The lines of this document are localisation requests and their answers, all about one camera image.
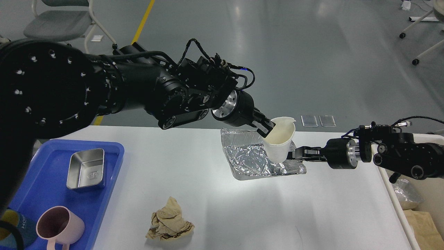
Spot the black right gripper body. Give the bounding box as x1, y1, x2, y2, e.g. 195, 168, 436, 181
324, 138, 361, 169

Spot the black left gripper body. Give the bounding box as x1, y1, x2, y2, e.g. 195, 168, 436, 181
211, 90, 256, 127

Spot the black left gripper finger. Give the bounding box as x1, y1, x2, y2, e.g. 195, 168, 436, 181
253, 108, 275, 127
251, 121, 274, 138

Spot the white paper cup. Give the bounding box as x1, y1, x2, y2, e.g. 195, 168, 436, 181
262, 117, 296, 164

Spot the aluminium foil tray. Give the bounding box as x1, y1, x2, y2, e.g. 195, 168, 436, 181
220, 128, 307, 181

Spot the brown paper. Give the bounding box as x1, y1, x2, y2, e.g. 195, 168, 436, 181
145, 197, 195, 241
403, 209, 444, 250

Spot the stainless steel box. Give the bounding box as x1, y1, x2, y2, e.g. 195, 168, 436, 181
66, 148, 106, 192

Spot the pink mug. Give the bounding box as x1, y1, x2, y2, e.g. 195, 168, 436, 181
35, 206, 85, 250

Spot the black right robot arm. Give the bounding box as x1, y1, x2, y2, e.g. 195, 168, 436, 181
287, 117, 444, 184

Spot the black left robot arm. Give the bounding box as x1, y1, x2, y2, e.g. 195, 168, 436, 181
0, 38, 276, 214

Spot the clear floor plate left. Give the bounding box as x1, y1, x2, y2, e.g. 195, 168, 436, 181
301, 115, 318, 127

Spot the clear floor plate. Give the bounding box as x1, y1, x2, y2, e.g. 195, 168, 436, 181
301, 115, 318, 127
318, 115, 336, 127

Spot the clear floor plate right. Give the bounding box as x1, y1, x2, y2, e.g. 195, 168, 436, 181
318, 115, 336, 127

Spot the crumpled foil in bin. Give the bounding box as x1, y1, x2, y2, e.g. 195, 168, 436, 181
392, 178, 425, 210

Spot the white plastic bin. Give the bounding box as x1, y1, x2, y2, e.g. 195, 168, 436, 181
366, 133, 444, 250

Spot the brown paper in bin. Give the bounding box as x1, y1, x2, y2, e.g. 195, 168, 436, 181
403, 209, 444, 250

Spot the white chair base right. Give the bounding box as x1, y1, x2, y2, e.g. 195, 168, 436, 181
398, 0, 444, 66

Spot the blue plastic tray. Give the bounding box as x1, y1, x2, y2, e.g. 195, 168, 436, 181
8, 139, 124, 250

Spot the grey office chair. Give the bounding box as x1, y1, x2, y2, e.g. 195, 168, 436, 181
23, 0, 118, 53

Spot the blue and yellow cup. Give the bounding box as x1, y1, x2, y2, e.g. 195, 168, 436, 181
0, 209, 38, 250

